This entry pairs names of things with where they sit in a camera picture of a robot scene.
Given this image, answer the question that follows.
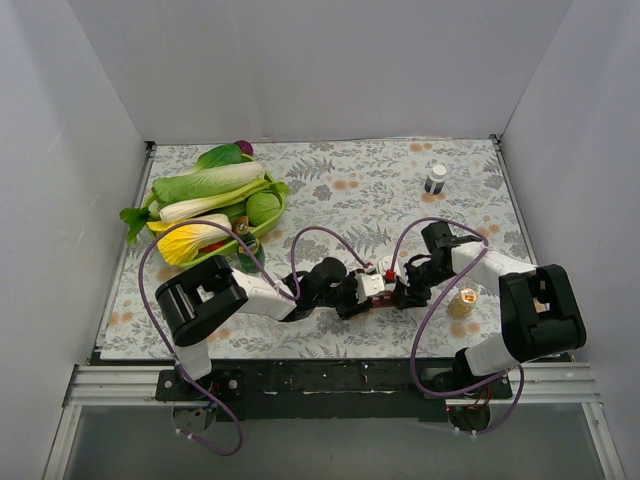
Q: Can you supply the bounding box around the red weekly pill organizer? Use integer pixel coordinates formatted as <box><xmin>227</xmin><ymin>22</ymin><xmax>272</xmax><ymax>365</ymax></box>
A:
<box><xmin>371</xmin><ymin>291</ymin><xmax>397</xmax><ymax>309</ymax></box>

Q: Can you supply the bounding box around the clear yellow pill bottle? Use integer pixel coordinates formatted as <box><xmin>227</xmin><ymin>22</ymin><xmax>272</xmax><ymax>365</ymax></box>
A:
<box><xmin>447</xmin><ymin>288</ymin><xmax>478</xmax><ymax>320</ymax></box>

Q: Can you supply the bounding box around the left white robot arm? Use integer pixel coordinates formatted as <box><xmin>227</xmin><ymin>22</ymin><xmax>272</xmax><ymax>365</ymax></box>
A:
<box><xmin>155</xmin><ymin>255</ymin><xmax>385</xmax><ymax>400</ymax></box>

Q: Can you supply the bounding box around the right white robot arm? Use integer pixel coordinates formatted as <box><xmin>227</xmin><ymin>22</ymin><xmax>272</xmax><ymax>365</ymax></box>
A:
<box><xmin>393</xmin><ymin>217</ymin><xmax>587</xmax><ymax>398</ymax></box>

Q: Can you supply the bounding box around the blue white-capped pill bottle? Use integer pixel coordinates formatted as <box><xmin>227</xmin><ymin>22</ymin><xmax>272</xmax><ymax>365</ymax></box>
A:
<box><xmin>424</xmin><ymin>164</ymin><xmax>447</xmax><ymax>195</ymax></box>

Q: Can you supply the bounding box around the round green cabbage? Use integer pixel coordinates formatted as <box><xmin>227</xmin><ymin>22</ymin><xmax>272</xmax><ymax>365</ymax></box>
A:
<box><xmin>245</xmin><ymin>191</ymin><xmax>281</xmax><ymax>226</ymax></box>

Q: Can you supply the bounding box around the green glass bottle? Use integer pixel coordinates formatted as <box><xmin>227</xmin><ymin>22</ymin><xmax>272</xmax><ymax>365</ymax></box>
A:
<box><xmin>233</xmin><ymin>216</ymin><xmax>265</xmax><ymax>274</ymax></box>

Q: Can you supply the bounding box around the green plastic basket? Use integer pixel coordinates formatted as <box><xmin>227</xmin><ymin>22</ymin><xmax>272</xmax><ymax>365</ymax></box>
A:
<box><xmin>120</xmin><ymin>162</ymin><xmax>289</xmax><ymax>266</ymax></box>

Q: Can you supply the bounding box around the white-stemmed bok choy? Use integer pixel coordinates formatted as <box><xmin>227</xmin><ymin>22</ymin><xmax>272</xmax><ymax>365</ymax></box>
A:
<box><xmin>158</xmin><ymin>179</ymin><xmax>290</xmax><ymax>223</ymax></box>

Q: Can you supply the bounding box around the yellow-leaf cabbage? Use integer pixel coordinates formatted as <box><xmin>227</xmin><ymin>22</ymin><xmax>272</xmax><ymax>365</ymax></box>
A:
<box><xmin>147</xmin><ymin>221</ymin><xmax>229</xmax><ymax>265</ymax></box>

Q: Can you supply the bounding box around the large napa cabbage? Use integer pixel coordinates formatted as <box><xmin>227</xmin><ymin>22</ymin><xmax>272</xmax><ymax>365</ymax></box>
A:
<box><xmin>152</xmin><ymin>162</ymin><xmax>265</xmax><ymax>205</ymax></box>

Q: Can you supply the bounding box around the purple onion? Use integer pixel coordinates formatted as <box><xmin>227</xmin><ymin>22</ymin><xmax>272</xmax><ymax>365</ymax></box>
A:
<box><xmin>234</xmin><ymin>140</ymin><xmax>254</xmax><ymax>156</ymax></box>

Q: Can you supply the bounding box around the dark green leafy vegetable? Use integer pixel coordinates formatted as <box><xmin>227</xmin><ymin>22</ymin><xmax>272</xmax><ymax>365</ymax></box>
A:
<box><xmin>193</xmin><ymin>143</ymin><xmax>252</xmax><ymax>171</ymax></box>

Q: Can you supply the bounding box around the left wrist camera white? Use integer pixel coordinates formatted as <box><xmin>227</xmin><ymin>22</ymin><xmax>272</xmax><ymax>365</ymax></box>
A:
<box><xmin>355</xmin><ymin>273</ymin><xmax>386</xmax><ymax>303</ymax></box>

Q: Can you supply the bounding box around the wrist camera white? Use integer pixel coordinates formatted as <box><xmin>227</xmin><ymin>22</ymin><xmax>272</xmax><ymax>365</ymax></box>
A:
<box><xmin>376</xmin><ymin>256</ymin><xmax>400</xmax><ymax>284</ymax></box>
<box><xmin>355</xmin><ymin>273</ymin><xmax>386</xmax><ymax>303</ymax></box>

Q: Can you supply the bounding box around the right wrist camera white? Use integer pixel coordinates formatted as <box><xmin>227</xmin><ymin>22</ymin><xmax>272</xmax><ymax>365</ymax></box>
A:
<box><xmin>376</xmin><ymin>256</ymin><xmax>400</xmax><ymax>284</ymax></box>

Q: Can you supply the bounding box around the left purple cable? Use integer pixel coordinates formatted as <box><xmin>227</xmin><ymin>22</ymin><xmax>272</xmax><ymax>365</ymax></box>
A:
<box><xmin>138</xmin><ymin>219</ymin><xmax>374</xmax><ymax>457</ymax></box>

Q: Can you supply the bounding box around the purple cable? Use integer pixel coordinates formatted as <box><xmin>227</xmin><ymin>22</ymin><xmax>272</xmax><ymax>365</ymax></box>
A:
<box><xmin>389</xmin><ymin>217</ymin><xmax>526</xmax><ymax>435</ymax></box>
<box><xmin>138</xmin><ymin>219</ymin><xmax>374</xmax><ymax>457</ymax></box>

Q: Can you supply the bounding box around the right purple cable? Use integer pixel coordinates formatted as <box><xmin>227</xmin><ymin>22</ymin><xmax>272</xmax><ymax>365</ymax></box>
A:
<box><xmin>389</xmin><ymin>217</ymin><xmax>526</xmax><ymax>435</ymax></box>

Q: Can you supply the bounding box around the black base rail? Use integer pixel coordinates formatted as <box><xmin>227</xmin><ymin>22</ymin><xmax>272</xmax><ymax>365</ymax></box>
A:
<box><xmin>154</xmin><ymin>357</ymin><xmax>516</xmax><ymax>426</ymax></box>

